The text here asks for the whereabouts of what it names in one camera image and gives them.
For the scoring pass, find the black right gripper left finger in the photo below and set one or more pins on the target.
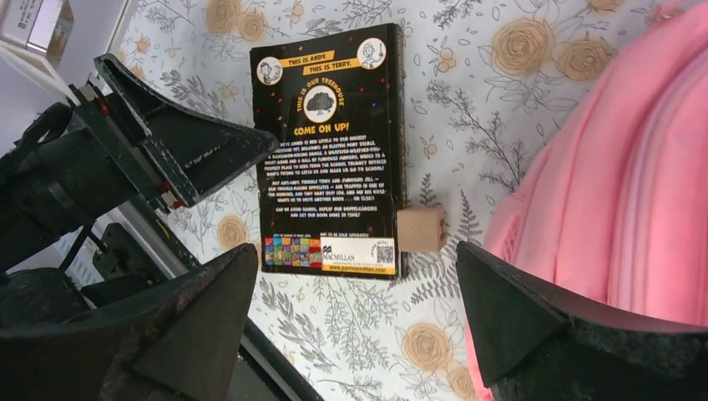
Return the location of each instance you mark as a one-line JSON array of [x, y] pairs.
[[53, 345]]

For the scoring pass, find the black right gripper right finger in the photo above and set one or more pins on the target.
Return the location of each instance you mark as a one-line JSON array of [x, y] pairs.
[[534, 340]]

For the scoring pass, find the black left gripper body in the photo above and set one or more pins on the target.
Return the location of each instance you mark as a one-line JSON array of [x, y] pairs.
[[74, 163]]

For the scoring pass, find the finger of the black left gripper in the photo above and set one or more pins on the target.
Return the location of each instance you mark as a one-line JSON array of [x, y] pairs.
[[172, 155]]

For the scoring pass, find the black paperback book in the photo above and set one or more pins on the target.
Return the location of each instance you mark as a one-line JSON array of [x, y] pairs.
[[330, 193]]

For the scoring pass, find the pink student backpack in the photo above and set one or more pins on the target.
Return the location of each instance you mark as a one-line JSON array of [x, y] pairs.
[[614, 207]]

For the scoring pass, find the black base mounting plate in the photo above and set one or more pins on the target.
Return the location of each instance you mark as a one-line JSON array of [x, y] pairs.
[[189, 338]]

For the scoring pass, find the small wooden cube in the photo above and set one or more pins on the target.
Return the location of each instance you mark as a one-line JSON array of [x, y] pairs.
[[421, 229]]

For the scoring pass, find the floral patterned table mat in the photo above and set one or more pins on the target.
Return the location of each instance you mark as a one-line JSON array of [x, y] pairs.
[[487, 85]]

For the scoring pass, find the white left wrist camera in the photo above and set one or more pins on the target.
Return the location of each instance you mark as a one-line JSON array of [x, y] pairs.
[[34, 36]]

